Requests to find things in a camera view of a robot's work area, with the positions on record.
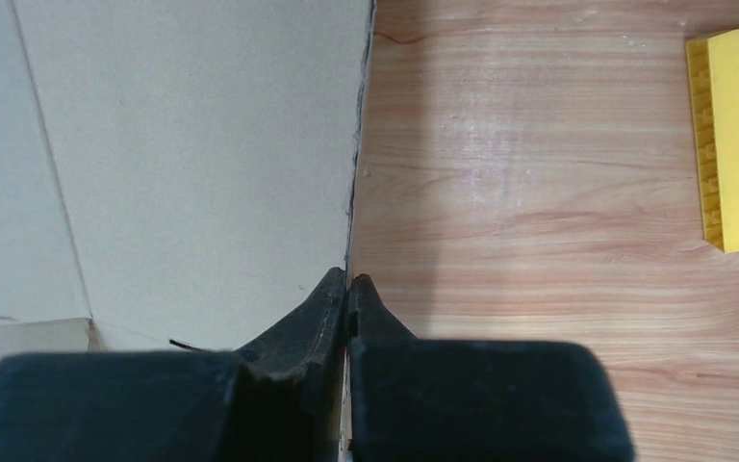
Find cardboard box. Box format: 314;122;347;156
0;1;375;359

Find yellow plastic wedge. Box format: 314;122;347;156
685;29;739;253

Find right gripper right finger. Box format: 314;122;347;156
348;274;635;461

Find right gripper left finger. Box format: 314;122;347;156
0;268;346;461

